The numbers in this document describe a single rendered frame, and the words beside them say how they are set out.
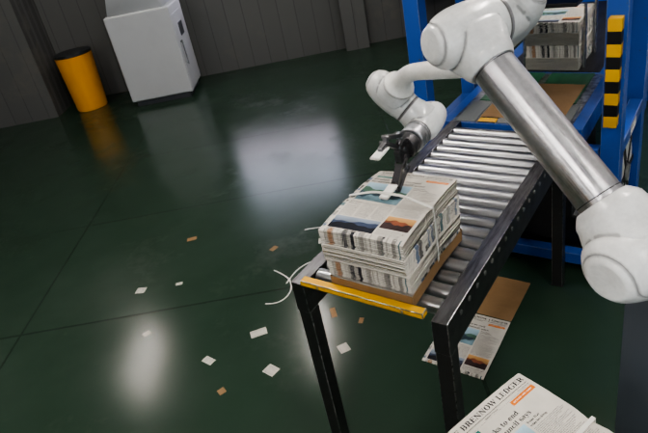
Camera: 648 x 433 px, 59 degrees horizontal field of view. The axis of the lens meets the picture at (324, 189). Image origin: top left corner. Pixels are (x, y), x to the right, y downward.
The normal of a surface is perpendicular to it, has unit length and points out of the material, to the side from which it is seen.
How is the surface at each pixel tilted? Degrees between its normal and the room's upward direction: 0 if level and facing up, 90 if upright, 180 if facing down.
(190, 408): 0
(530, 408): 0
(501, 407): 1
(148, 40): 90
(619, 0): 90
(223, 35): 90
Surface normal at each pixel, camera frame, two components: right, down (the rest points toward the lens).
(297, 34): 0.04, 0.47
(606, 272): -0.77, 0.52
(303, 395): -0.18, -0.87
